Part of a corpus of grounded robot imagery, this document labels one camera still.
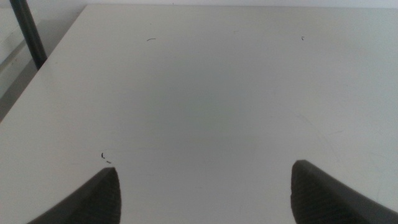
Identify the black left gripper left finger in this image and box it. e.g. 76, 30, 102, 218
26, 167, 122, 224

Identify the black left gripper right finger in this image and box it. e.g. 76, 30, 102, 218
290, 159, 398, 224

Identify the black metal pole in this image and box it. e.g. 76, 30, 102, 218
9, 0, 49, 71

